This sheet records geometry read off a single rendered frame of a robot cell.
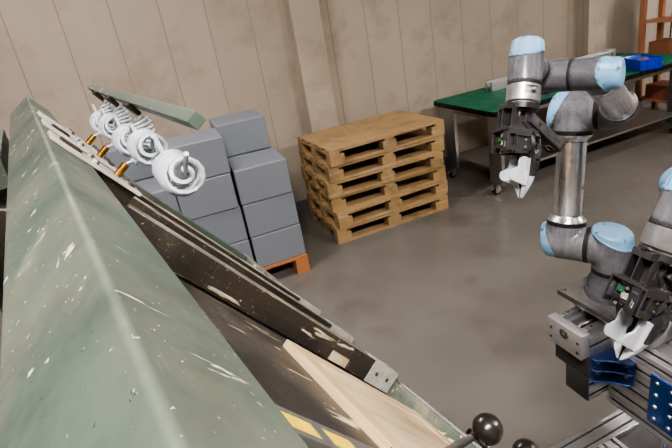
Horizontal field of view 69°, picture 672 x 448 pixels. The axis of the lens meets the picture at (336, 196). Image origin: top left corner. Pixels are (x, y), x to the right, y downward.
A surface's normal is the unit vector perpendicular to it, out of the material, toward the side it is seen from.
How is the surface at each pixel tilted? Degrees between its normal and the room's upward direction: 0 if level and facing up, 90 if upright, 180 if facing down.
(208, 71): 90
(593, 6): 90
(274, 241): 90
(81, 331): 37
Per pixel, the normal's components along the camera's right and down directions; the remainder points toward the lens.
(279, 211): 0.38, 0.28
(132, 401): -0.62, -0.54
